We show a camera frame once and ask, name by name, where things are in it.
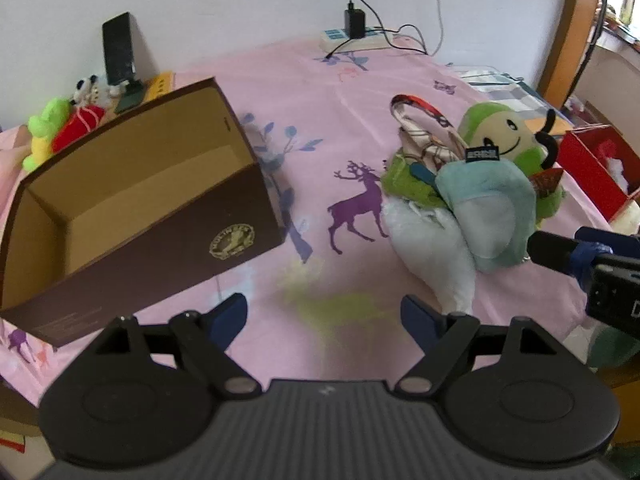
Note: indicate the red box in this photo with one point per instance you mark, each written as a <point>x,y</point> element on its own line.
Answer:
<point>585,165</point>

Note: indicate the light blue plush toy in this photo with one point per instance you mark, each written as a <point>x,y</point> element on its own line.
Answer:
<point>490,210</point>

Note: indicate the red plush toy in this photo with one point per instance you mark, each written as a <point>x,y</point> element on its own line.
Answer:
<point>77,127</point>

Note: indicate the white plush toy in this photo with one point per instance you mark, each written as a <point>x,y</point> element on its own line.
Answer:
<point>425,245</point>

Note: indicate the blue white plaid cloth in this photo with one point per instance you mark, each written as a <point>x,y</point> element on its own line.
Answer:
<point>500,87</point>

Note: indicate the white power strip with charger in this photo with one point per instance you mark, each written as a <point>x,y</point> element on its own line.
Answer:
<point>407,27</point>

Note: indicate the small panda plush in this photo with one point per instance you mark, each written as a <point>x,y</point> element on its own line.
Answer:
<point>89,90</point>

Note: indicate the teal soft cloth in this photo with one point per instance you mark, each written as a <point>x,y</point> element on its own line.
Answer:
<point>612,347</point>

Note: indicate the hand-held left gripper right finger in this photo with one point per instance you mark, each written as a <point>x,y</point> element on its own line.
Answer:
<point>417,322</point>

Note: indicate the pink printed bedsheet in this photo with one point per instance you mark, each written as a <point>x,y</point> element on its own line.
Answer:
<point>325,125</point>

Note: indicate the brown cardboard box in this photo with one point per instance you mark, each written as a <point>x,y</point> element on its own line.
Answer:
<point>150,240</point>

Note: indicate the yellow book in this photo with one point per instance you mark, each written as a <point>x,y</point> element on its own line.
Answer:
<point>159,87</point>

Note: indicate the black charger adapter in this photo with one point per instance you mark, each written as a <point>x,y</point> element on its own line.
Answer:
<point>355,24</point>

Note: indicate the green yellow frog plush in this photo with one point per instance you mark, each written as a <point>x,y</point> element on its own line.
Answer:
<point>45,125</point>

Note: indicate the dark green phone stand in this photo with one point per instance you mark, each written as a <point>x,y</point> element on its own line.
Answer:
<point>131,97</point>

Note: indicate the wooden frame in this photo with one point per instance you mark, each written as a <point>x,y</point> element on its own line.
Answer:
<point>565,25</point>

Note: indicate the black smartphone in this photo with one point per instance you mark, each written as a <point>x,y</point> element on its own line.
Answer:
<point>119,47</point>

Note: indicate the small grey white plush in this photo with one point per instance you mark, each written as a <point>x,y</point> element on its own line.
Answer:
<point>114,87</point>

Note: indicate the green bee plush toy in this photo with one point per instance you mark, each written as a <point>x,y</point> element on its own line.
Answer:
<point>495,120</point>

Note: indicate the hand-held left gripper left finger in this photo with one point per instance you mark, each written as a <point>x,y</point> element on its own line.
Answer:
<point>230,317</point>

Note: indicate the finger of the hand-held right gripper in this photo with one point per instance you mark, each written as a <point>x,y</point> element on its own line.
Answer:
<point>605,238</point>
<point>550,251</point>

